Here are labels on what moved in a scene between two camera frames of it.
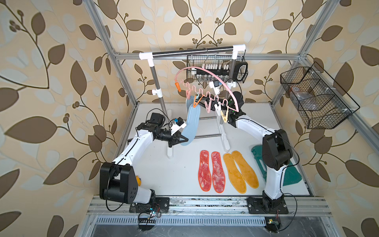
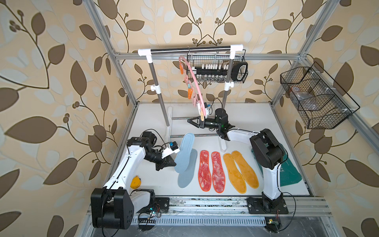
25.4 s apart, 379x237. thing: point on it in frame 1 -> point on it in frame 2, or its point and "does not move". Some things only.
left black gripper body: [167, 136] -> [156, 157]
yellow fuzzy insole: [246, 171] does not move
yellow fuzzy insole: [236, 177] does not move
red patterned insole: [218, 173] does not move
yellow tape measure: [138, 180] does not move
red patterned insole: [205, 177] does not move
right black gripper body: [222, 104] -> [211, 123]
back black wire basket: [217, 67] does not move
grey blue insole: [191, 130] -> [184, 178]
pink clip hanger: [192, 92] -> [194, 90]
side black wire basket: [322, 103] does not move
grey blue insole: [188, 102] -> [182, 157]
